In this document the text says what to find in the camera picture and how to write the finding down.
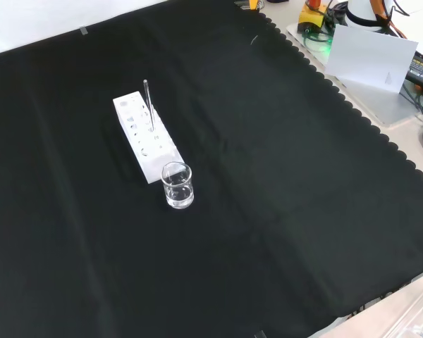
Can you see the clear plastic box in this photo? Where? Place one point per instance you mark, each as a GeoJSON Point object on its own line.
{"type": "Point", "coordinates": [417, 310]}

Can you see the clear glass beaker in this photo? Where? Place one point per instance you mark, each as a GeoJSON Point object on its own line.
{"type": "Point", "coordinates": [178, 190]}

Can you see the black table cloth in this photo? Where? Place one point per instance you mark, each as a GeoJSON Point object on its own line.
{"type": "Point", "coordinates": [232, 211]}

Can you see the black cloth clip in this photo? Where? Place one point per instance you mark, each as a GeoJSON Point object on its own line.
{"type": "Point", "coordinates": [260, 334]}

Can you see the hex key set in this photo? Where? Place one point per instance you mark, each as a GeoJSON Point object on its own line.
{"type": "Point", "coordinates": [250, 3]}

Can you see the grey tape piece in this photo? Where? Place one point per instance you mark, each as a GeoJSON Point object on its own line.
{"type": "Point", "coordinates": [84, 31]}

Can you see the yellow stop button box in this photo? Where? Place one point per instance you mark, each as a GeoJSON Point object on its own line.
{"type": "Point", "coordinates": [312, 17]}

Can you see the grey metal base plate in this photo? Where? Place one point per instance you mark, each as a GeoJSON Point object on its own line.
{"type": "Point", "coordinates": [380, 102]}

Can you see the white test tube rack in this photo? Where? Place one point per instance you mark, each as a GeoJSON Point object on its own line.
{"type": "Point", "coordinates": [141, 141]}

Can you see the pale white board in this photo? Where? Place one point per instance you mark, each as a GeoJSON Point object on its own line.
{"type": "Point", "coordinates": [370, 56]}

